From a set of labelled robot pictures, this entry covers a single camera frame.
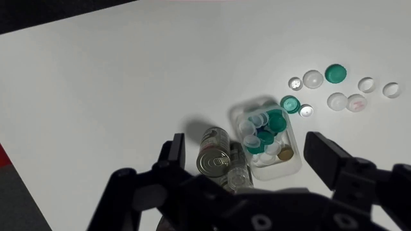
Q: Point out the red padded chair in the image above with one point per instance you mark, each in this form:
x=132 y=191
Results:
x=2 y=155

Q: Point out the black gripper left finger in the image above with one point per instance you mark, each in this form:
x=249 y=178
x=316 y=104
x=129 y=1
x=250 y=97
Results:
x=176 y=154

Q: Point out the white cap pink print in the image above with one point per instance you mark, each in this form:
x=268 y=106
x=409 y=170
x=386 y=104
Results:
x=355 y=102

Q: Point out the white plastic bottle cap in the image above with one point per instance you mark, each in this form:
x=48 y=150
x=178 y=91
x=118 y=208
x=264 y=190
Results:
x=336 y=101
x=271 y=148
x=255 y=119
x=245 y=127
x=312 y=78

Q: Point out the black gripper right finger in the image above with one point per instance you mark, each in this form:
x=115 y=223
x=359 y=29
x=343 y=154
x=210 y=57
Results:
x=325 y=157

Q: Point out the green teal small object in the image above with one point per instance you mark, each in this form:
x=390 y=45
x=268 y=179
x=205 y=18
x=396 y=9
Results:
x=273 y=166

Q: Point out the clear plastic bottle cap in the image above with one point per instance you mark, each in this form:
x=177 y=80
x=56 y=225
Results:
x=251 y=141
x=295 y=82
x=366 y=83
x=390 y=89
x=305 y=110

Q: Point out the small labelled glass jar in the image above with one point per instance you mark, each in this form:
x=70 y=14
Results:
x=237 y=177

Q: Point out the gold metal bottle cap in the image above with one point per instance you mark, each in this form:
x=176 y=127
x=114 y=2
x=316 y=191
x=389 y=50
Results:
x=285 y=152

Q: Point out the green plastic bottle cap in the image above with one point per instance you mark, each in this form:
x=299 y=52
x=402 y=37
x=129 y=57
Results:
x=335 y=73
x=290 y=104
x=264 y=136
x=276 y=122
x=255 y=148

